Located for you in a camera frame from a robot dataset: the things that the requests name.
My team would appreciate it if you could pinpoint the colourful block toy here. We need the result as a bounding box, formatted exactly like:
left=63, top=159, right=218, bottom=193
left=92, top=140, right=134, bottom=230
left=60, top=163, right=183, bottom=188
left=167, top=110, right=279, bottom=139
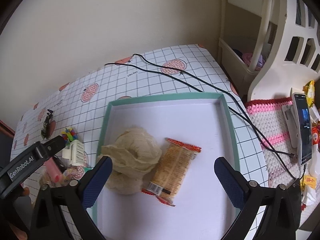
left=61, top=127, right=78, bottom=147

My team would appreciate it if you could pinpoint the pink white crochet mat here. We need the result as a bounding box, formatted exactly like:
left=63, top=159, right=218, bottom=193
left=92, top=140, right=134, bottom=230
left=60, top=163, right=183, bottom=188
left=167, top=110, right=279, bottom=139
left=245, top=97, right=309, bottom=187

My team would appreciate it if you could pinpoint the orange snack packet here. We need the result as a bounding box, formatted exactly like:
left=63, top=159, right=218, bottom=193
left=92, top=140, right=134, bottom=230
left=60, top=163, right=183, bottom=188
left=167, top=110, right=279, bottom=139
left=142, top=138, right=202, bottom=206

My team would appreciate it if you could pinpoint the cream dotted cloth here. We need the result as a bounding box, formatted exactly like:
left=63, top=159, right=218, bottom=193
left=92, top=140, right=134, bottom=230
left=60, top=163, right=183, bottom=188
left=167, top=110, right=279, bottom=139
left=101, top=127, right=162, bottom=195

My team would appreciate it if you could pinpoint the black cable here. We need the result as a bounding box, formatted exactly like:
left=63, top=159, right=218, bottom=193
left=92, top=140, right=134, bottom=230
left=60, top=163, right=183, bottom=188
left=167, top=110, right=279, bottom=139
left=103, top=53, right=304, bottom=181

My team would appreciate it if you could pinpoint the white shelf rack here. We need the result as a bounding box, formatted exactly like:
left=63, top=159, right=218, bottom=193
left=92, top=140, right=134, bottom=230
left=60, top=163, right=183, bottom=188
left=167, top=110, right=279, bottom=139
left=218, top=0, right=279, bottom=95

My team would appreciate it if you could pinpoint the yellow snack wrapper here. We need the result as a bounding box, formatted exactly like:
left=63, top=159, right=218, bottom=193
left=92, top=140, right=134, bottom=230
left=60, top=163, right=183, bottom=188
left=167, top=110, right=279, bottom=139
left=303, top=80, right=315, bottom=108

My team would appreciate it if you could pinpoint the dark camouflage toy figure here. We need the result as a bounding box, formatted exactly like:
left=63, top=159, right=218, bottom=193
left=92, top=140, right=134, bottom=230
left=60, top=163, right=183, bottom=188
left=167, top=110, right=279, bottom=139
left=41, top=109, right=53, bottom=139

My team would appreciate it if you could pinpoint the cream hair claw clip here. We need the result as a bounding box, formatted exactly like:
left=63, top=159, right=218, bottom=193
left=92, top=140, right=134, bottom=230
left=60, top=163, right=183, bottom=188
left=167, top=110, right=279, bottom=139
left=62, top=140, right=86, bottom=166

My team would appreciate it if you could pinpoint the smartphone on stand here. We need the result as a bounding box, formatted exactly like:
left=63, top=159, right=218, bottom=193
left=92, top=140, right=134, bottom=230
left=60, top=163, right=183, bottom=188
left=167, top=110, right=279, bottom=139
left=292, top=93, right=312, bottom=166

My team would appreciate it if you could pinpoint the white phone stand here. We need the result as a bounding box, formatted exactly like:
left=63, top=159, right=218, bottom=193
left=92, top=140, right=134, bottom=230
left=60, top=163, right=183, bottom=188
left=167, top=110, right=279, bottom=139
left=281, top=105, right=298, bottom=148

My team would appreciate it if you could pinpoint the grid pattern tablecloth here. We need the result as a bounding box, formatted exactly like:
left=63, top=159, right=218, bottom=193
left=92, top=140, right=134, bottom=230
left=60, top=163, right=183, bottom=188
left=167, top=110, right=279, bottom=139
left=11, top=44, right=268, bottom=186

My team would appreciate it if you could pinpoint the teal shallow cardboard box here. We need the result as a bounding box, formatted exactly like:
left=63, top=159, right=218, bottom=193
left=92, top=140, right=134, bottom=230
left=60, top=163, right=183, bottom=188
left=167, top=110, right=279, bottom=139
left=95, top=93, right=239, bottom=239

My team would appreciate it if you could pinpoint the pink hair roller clip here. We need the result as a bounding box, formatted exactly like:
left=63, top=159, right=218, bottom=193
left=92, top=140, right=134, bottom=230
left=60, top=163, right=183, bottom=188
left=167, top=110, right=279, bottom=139
left=44, top=157, right=63, bottom=186

